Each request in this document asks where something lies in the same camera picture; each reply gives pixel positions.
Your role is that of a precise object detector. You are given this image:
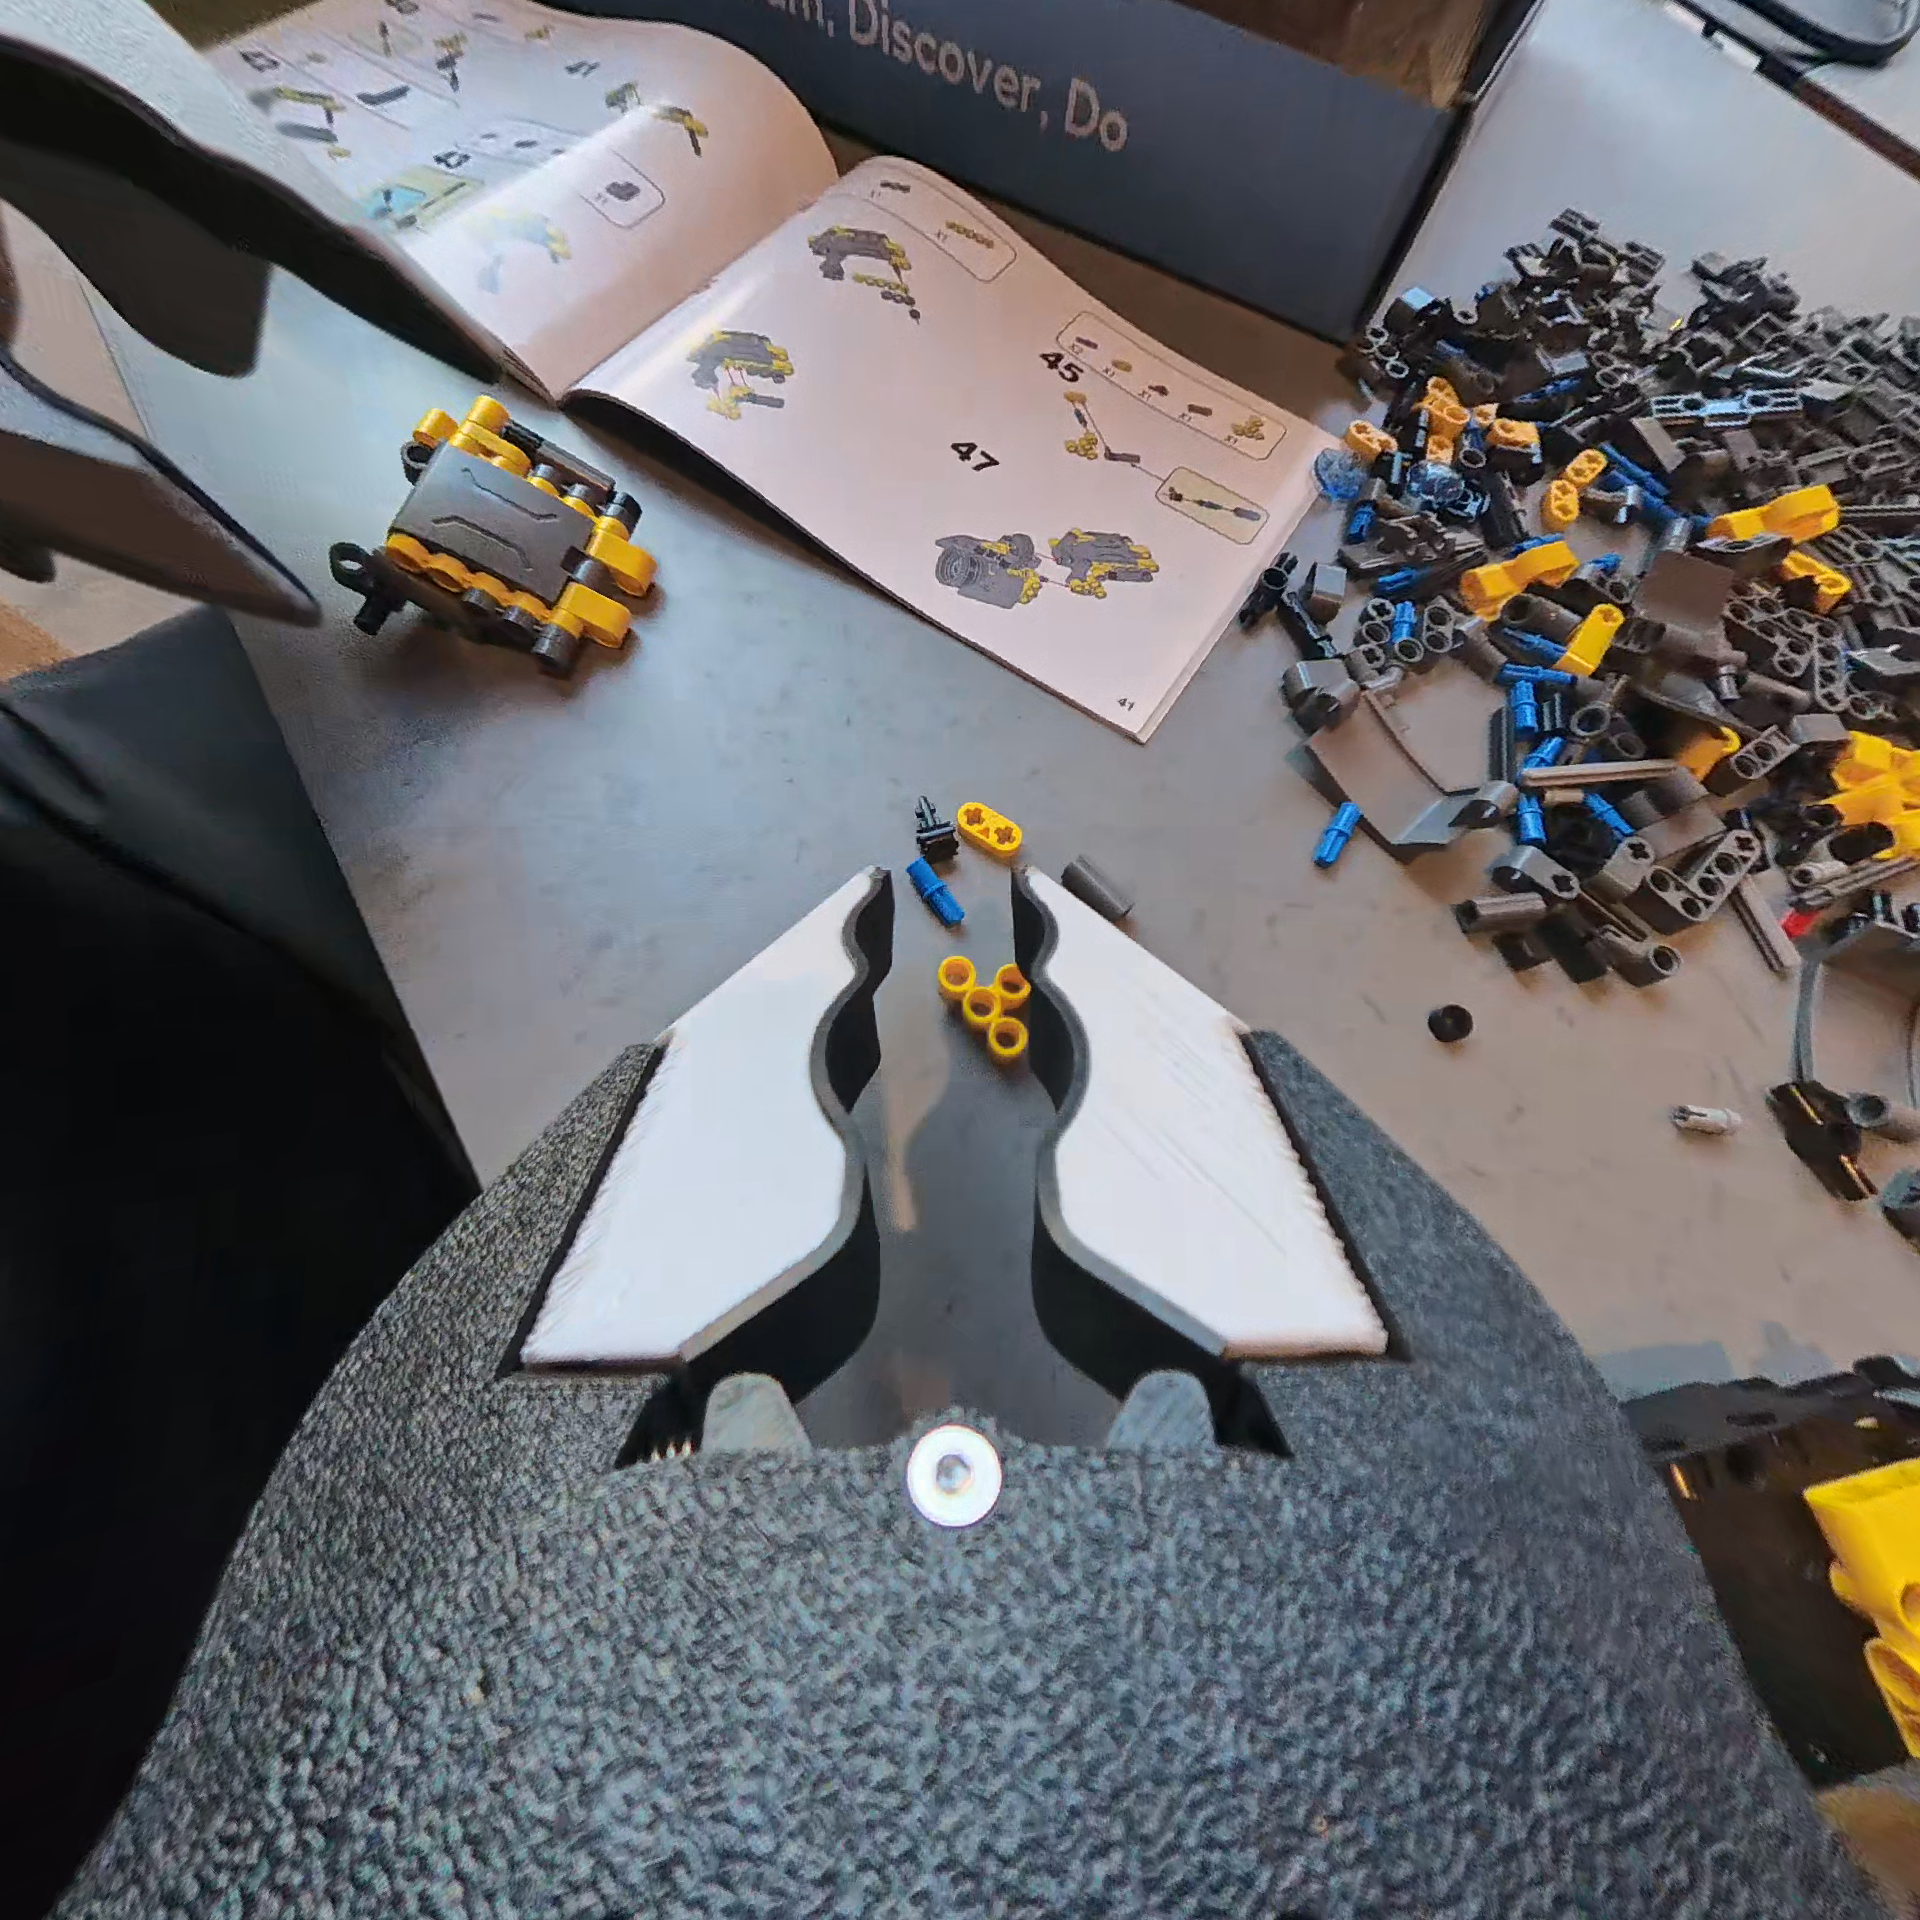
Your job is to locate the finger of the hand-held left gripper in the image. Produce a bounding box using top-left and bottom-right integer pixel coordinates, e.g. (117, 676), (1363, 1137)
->
(0, 0), (507, 385)
(0, 352), (327, 629)

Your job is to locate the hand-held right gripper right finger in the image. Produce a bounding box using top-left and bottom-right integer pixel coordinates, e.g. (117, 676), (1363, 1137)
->
(1014, 867), (1394, 1419)

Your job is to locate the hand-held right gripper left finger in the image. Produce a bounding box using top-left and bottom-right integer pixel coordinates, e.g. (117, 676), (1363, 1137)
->
(517, 867), (893, 1413)

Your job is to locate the yellow angled toy liftarm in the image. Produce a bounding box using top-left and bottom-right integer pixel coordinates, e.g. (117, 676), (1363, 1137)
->
(937, 954), (1033, 1060)

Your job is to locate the yellow grey toy brick assembly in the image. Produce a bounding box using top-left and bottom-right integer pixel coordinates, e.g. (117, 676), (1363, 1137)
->
(330, 393), (662, 676)

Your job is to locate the pile of toy parts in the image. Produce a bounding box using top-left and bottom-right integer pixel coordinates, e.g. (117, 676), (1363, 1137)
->
(1236, 209), (1920, 1249)

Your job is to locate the open instruction booklet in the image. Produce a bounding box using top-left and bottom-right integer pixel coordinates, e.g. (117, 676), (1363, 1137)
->
(210, 0), (1337, 746)

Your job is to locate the dark blue cardboard box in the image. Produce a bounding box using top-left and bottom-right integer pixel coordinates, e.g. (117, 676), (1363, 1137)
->
(575, 0), (1548, 345)

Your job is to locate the thick black cable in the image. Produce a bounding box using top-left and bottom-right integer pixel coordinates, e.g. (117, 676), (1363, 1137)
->
(1663, 0), (1920, 68)

